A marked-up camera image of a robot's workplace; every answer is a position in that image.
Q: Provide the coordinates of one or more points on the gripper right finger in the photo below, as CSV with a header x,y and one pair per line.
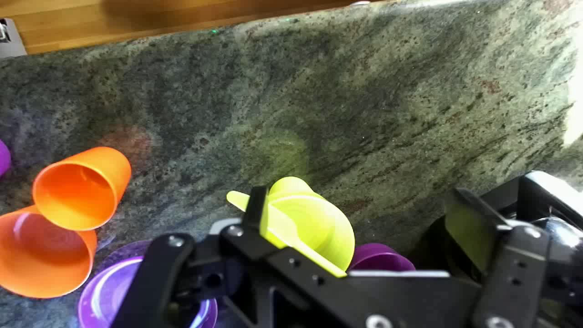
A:
x,y
510,273

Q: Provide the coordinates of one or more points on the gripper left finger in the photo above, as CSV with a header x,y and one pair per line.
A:
x,y
159,282

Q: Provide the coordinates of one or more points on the orange plastic bowl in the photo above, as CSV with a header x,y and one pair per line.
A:
x,y
41,259

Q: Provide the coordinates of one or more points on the orange plastic cup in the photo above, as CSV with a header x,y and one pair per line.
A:
x,y
98,175

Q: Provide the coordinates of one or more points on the purple plastic cup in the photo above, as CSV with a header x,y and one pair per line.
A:
x,y
380,257

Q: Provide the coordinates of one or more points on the lime green plastic knife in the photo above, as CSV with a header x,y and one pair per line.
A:
x,y
284,234

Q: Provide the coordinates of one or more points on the lime green plastic bowl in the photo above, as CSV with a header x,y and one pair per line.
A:
x,y
319,223

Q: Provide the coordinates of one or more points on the purple plastic plate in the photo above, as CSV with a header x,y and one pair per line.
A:
x,y
107,296

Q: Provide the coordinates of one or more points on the black shiny appliance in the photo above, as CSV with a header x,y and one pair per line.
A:
x,y
553,196

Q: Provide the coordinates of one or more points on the purple plastic dish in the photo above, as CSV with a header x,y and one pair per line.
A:
x,y
2,157

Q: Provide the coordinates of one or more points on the grey metal object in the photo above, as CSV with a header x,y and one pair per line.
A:
x,y
11,43

